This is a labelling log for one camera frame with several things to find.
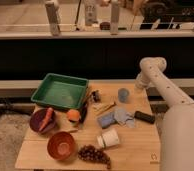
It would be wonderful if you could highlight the blue plastic cup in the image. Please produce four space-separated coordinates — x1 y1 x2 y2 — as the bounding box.
118 88 130 103

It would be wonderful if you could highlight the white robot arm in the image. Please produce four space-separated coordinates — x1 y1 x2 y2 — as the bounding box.
135 57 194 171

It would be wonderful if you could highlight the green plastic tray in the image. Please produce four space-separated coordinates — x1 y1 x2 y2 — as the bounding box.
31 73 89 109

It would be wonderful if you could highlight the small dark toy figure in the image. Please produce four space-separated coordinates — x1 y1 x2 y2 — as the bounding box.
91 90 101 102

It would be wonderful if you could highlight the orange-brown bowl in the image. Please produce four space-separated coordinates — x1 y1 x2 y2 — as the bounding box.
47 131 76 161

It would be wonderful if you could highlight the blue sponge block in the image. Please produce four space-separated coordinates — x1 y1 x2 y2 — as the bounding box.
97 112 116 129

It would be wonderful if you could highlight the grey crumpled cloth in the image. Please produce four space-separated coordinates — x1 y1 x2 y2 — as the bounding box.
114 107 135 128

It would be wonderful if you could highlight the white post right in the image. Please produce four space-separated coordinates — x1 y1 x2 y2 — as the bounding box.
110 0 120 35

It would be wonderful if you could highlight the small round dark object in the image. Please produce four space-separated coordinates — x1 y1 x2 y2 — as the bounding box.
100 22 110 30

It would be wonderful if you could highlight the bunch of dark grapes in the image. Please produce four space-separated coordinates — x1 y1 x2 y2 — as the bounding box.
78 145 111 169

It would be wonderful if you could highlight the orange fruit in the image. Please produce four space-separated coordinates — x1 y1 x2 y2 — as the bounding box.
67 109 80 122

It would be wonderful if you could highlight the dark purple bowl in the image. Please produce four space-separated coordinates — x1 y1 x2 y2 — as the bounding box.
29 108 56 134

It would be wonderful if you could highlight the dark machine in background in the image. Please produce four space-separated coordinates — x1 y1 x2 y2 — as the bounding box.
140 0 194 29

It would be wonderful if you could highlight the orange carrot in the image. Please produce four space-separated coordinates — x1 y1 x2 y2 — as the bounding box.
39 107 53 131

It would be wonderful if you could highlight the white paper cup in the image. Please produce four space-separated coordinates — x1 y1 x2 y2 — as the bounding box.
97 129 120 148

